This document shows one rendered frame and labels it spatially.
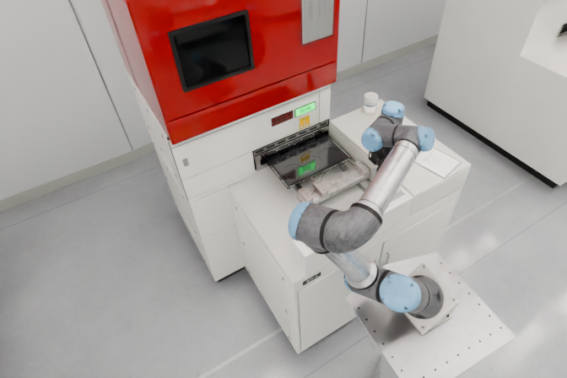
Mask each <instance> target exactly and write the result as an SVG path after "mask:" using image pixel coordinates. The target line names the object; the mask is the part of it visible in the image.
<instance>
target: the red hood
mask: <svg viewBox="0 0 567 378"><path fill-rule="evenodd" d="M100 1H101V2H102V5H103V8H104V10H105V14H106V17H107V18H108V21H109V24H110V26H111V30H112V33H113V35H114V37H115V40H116V43H117V46H118V49H119V51H120V53H121V57H122V60H123V62H124V65H125V67H126V69H127V71H128V72H129V73H130V75H131V77H132V79H133V81H134V82H135V84H136V85H137V87H138V89H139V90H140V92H141V94H142V95H143V97H144V99H145V100H146V102H147V103H148V105H149V107H150V109H151V110H152V112H153V113H154V115H155V117H156V118H157V120H158V122H159V124H160V125H161V126H162V128H163V130H164V131H165V134H166V135H167V137H168V139H169V140H170V142H171V143H172V145H174V144H177V143H180V142H183V141H185V140H187V139H189V138H194V137H196V136H198V135H200V134H203V133H205V132H209V131H211V130H213V129H215V128H218V127H222V126H224V125H226V124H229V123H231V122H234V121H237V120H240V119H241V118H244V117H246V116H249V115H252V114H255V113H257V112H259V111H263V110H266V109H267V108H270V107H272V106H275V105H278V104H281V103H283V102H285V101H287V100H291V99H293V98H296V97H298V96H301V95H304V94H306V93H309V92H311V91H313V90H316V89H319V88H321V87H324V86H327V85H329V84H332V83H335V82H336V79H337V61H338V26H339V9H340V0H100Z"/></svg>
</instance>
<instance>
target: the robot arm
mask: <svg viewBox="0 0 567 378"><path fill-rule="evenodd" d="M404 110H405V109H404V106H403V104H402V103H400V102H397V101H394V100H391V101H387V102H386V103H384V104H383V106H382V109H381V114H380V115H379V116H378V117H377V118H376V120H375V121H374V122H373V123H372V124H371V125H370V126H369V127H367V128H366V130H365V131H364V133H363V134H362V136H361V143H362V144H363V146H364V147H365V148H366V149H367V150H369V160H370V161H371V162H372V163H373V164H374V165H378V166H377V169H376V168H374V169H373V171H374V173H375V176H374V177H373V179H372V181H371V182H370V184H369V185H368V186H367V188H366V190H365V191H364V193H363V195H362V196H361V198H360V199H359V201H358V202H354V203H352V205H351V206H350V208H349V209H348V210H346V211H341V210H337V209H334V208H329V207H325V206H322V205H318V204H314V203H313V202H301V203H299V204H298V205H297V206H296V207H295V208H294V209H293V211H292V213H291V214H290V216H289V225H288V231H289V235H290V236H291V237H292V238H293V239H295V240H297V241H298V240H299V241H301V242H303V243H305V244H306V245H308V246H309V247H310V248H311V249H312V250H313V251H314V252H315V253H317V254H321V255H325V256H326V257H327V258H328V259H329V260H331V261H332V262H333V263H334V264H335V265H336V266H337V267H338V268H339V269H340V270H341V271H342V272H343V273H344V275H343V278H344V279H345V280H344V283H345V285H346V287H347V288H348V289H349V290H351V291H352V292H354V293H356V294H361V295H363V296H364V297H367V298H369V299H371V300H374V301H377V302H379V303H382V304H383V305H386V306H387V307H388V308H390V309H391V310H393V311H396V312H401V313H405V312H407V313H408V314H409V315H410V316H413V317H415V318H418V319H423V320H427V319H430V318H433V317H435V316H437V315H438V314H439V313H440V311H441V309H442V306H443V303H444V295H443V292H442V290H441V288H440V286H439V285H438V284H437V283H436V282H435V281H434V280H433V279H432V278H429V277H426V276H423V275H416V276H412V277H409V276H407V275H404V274H400V273H396V272H393V271H391V270H388V269H385V268H383V267H379V266H377V265H376V264H375V262H374V261H373V260H372V259H370V258H369V257H367V256H362V255H361V253H360V252H359V251H358V250H357V249H359V248H360V247H361V246H363V245H364V244H365V243H367V242H368V241H369V240H370V239H371V238H372V237H373V236H374V235H375V234H376V232H377V231H378V230H379V228H380V227H381V225H382V223H383V218H382V215H383V213H384V212H385V211H386V208H387V207H388V205H389V203H390V202H391V200H392V199H393V197H394V195H395V194H396V192H397V189H398V188H399V186H400V185H401V184H402V181H403V180H404V178H405V176H406V174H407V173H408V171H409V170H410V168H411V166H412V165H413V162H414V161H415V160H416V158H417V156H418V154H419V152H420V151H422V152H424V151H425V152H428V151H430V150H431V149H432V148H433V146H434V143H435V133H434V131H433V129H432V128H430V127H421V126H409V125H402V121H403V118H404ZM370 154H371V157H370Z"/></svg>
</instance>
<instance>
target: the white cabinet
mask: <svg viewBox="0 0 567 378"><path fill-rule="evenodd" d="M228 190H229V189H228ZM461 191H462V187H460V188H458V189H457V190H455V191H453V192H452V193H450V194H448V195H446V196H445V197H443V198H441V199H440V200H438V201H436V202H434V203H432V204H430V205H429V206H428V207H426V208H423V209H422V210H420V211H418V212H417V213H415V214H413V215H411V216H410V217H408V219H406V220H404V221H402V222H401V223H400V224H397V225H395V226H394V227H392V228H390V229H389V230H387V231H385V232H383V233H382V234H380V235H377V236H376V237H375V238H373V239H371V240H369V241H368V242H367V243H365V244H364V245H363V246H361V247H360V248H359V249H357V250H358V251H359V252H360V253H361V255H362V256H363V257H369V258H370V259H372V260H373V261H374V262H375V264H376V265H377V266H379V267H383V266H385V265H386V264H388V263H392V262H399V261H402V260H406V259H410V258H414V257H421V256H424V255H428V254H431V253H436V252H438V250H439V248H440V244H441V242H442V240H443V237H444V235H445V232H446V229H447V226H448V224H449V222H450V220H451V216H452V214H453V211H454V209H455V206H456V203H457V201H458V198H459V196H460V194H461ZM229 197H230V201H231V205H232V209H233V213H234V217H235V224H236V228H237V232H238V236H239V241H240V248H241V251H242V256H243V259H244V263H245V267H246V270H247V271H248V273H249V274H250V275H251V278H252V279H253V281H254V283H255V284H256V286H257V287H258V289H259V291H260V292H261V294H262V296H263V298H264V300H265V301H266V302H267V304H268V306H269V308H270V309H271V311H272V313H273V314H274V316H275V317H276V319H277V321H278V323H279V325H280V326H281V327H282V329H283V331H284V333H285V334H286V336H287V337H288V339H289V341H290V342H291V344H292V345H293V347H294V349H295V351H296V353H297V354H299V353H301V352H302V351H304V350H306V349H307V348H309V347H310V346H311V345H313V344H314V343H317V342H318V341H320V340H321V339H323V338H324V337H325V336H327V335H329V334H330V333H332V332H334V331H335V330H337V329H338V328H339V327H341V326H343V325H344V324H346V323H347V322H349V321H351V320H353V319H354V318H355V317H356V315H355V314H354V312H353V310H352V309H351V307H350V306H349V304H348V302H347V301H346V300H345V298H347V297H348V296H349V295H350V294H351V293H352V291H351V290H349V289H348V288H347V287H346V285H345V283H344V280H345V279H344V278H343V275H344V273H343V272H342V271H341V270H340V269H339V268H338V267H337V266H336V265H335V264H334V263H333V262H330V263H329V264H327V265H326V266H324V267H322V268H320V269H318V270H317V271H315V272H313V273H312V274H310V275H308V276H306V277H305V278H302V279H301V280H300V281H298V282H296V283H294V284H292V282H291V281H290V279H289V277H288V276H287V274H286V273H285V271H284V270H283V269H282V267H281V266H280V265H279V263H278V261H277V260H276V258H275V257H274V255H273V254H272V253H271V251H270V250H269V248H268V247H267V245H266V243H265V242H264V241H263V239H262V237H261V236H260V235H259V234H258V232H257V230H256V229H255V227H254V226H253V224H252V223H251V221H250V220H249V219H248V218H247V216H246V214H245V213H244V211H243V210H242V208H241V207H240V205H239V203H238V202H237V201H236V200H235V198H234V196H233V195H232V194H231V192H230V190H229Z"/></svg>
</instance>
